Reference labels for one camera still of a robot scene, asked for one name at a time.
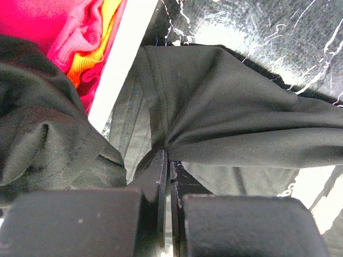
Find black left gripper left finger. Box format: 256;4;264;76
128;150;168;256

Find white plastic laundry basket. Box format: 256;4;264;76
88;0;158;133

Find red t-shirt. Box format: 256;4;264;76
1;1;127;112

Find black printed t-shirt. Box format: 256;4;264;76
108;44;343;236

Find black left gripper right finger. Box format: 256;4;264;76
169;161;212;256

